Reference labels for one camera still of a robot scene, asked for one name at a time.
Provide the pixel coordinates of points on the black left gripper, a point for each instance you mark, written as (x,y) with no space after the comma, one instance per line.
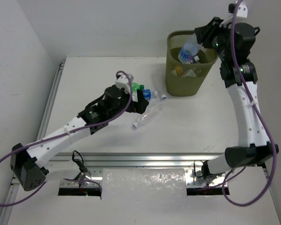
(136,104)

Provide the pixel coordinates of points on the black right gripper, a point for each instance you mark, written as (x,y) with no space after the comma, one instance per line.
(206,33)

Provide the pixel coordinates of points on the clear unlabelled bottle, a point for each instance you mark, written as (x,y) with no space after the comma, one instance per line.
(151,112)

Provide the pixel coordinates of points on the blue cap water bottle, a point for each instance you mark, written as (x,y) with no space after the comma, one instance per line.
(189,49)

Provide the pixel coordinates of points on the clear bottle yellow-orange cap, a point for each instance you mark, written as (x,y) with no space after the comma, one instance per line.
(179,71)

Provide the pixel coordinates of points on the clear bottle dark blue label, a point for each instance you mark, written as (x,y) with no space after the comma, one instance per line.
(194,59)

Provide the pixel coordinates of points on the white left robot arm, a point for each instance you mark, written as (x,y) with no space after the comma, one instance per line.
(32,166)

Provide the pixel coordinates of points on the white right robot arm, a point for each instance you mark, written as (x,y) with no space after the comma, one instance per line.
(253,147)

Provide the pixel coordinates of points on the clear bottle near bin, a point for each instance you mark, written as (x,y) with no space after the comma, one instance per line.
(162,94)

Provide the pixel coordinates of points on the green plastic bottle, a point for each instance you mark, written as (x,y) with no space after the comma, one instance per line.
(136,86)

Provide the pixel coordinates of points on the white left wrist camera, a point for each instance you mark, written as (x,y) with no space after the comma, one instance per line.
(122,83)

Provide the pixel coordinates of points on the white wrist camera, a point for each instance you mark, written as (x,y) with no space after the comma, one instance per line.
(122,83)
(238,12)

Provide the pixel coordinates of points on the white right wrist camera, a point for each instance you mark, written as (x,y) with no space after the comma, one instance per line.
(238,12)

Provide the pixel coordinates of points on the aluminium frame rail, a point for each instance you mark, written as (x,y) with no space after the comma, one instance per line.
(186,127)

